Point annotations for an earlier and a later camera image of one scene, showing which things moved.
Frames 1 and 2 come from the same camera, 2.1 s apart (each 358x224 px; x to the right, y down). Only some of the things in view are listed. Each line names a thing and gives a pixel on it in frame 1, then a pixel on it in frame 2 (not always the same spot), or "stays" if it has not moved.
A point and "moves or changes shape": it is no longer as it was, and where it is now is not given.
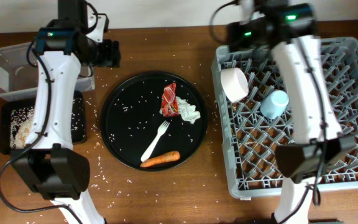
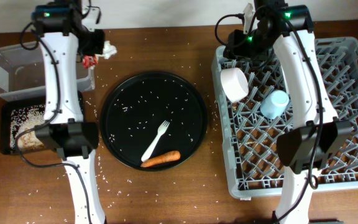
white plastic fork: x=161 y=130 stays
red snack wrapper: x=169 y=101 moves or changes shape
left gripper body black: x=104 y=54 -> x=94 y=45
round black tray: x=153 y=121 stays
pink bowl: x=234 y=84 stays
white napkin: x=188 y=112 moves or changes shape
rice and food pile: x=21 y=121 stays
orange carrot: x=167 y=157 stays
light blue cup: x=275 y=104 stays
